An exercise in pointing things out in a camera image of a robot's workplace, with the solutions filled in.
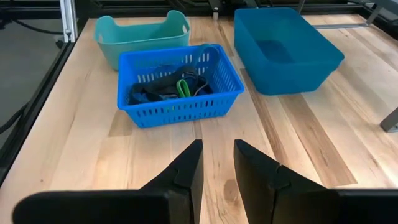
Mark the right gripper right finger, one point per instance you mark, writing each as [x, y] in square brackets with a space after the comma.
[264, 193]

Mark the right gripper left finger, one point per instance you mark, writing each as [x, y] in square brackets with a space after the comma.
[180, 193]

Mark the green rubber band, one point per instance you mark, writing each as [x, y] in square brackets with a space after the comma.
[180, 88]

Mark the wide black rubber band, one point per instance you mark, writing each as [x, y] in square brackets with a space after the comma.
[158, 85]

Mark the dark teal rubber band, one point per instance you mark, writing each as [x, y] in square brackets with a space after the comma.
[199, 53]

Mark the blue slotted plastic basket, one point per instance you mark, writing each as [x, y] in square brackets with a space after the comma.
[186, 115]

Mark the dark teal plastic tub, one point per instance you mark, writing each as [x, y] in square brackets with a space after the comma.
[280, 74]

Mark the grey perforated metal riser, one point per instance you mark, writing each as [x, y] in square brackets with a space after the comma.
[390, 119]

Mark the light teal plastic bin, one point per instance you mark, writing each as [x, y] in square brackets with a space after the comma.
[140, 40]

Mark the silver aluminium extrusion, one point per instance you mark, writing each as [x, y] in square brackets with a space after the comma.
[69, 18]

